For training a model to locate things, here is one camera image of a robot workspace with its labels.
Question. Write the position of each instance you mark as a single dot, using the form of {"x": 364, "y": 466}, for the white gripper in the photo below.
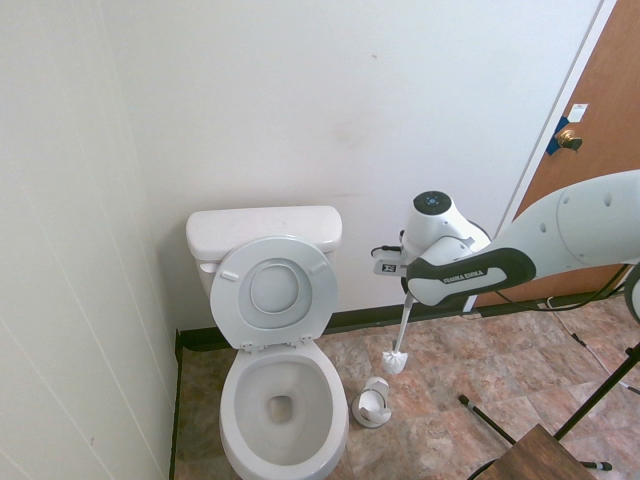
{"x": 387, "y": 265}

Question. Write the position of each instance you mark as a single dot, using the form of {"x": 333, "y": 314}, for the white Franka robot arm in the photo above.
{"x": 575, "y": 225}

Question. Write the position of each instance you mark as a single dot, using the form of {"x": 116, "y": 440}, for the white toilet seat lid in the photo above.
{"x": 275, "y": 287}

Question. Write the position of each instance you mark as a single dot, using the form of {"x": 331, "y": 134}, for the white toilet tank lid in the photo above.
{"x": 260, "y": 225}

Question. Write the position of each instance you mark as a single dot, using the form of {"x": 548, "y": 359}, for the white toilet brush holder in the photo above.
{"x": 370, "y": 417}

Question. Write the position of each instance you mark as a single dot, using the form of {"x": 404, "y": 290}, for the white toilet seat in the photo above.
{"x": 225, "y": 310}

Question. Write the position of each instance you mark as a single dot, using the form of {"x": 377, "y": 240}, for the white toilet tank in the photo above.
{"x": 207, "y": 285}

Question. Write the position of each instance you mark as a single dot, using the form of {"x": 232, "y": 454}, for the white toilet bowl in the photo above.
{"x": 235, "y": 450}

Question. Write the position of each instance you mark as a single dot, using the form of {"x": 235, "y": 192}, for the blue tape strip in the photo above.
{"x": 552, "y": 147}

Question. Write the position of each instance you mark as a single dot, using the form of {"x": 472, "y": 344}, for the brass door knob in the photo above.
{"x": 567, "y": 136}

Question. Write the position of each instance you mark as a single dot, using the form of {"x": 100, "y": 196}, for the dark wooden table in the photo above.
{"x": 540, "y": 455}

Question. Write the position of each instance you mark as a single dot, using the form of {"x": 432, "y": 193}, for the white door label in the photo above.
{"x": 578, "y": 112}

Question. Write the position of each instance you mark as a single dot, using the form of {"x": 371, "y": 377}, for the brown wooden door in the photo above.
{"x": 600, "y": 75}

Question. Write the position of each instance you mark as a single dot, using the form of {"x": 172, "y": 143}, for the black wall baseboard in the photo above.
{"x": 175, "y": 425}
{"x": 350, "y": 320}

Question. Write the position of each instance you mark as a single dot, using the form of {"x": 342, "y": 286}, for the white door frame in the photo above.
{"x": 550, "y": 125}

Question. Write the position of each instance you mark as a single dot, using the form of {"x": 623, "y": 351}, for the black camera tripod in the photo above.
{"x": 600, "y": 395}

